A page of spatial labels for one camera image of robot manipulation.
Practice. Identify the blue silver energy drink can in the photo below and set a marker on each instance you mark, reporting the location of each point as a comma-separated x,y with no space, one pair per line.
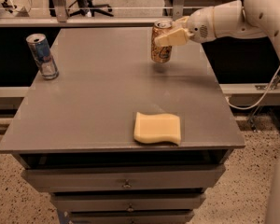
39,46

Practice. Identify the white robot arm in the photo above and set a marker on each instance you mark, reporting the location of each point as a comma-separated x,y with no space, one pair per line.
238,19

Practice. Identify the grey metal railing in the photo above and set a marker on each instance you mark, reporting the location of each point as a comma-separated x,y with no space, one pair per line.
67,13

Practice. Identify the grey drawer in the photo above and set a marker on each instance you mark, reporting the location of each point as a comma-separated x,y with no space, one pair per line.
129,202
137,217
124,178

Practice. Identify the middle grey drawer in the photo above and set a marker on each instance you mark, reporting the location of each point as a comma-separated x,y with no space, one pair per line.
129,202

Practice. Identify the top grey drawer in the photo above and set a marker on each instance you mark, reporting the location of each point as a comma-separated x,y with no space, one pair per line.
124,178

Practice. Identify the yellow wavy sponge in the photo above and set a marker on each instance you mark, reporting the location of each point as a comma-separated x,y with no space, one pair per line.
149,129

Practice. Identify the grey drawer cabinet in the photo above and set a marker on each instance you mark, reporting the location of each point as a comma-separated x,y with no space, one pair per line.
85,117

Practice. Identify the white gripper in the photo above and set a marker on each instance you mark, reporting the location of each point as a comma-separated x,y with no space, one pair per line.
200,25

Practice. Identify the bottom grey drawer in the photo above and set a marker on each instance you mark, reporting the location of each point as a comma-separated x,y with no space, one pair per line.
137,217

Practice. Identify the orange soda can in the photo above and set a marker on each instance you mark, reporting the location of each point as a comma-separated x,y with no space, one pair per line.
160,54

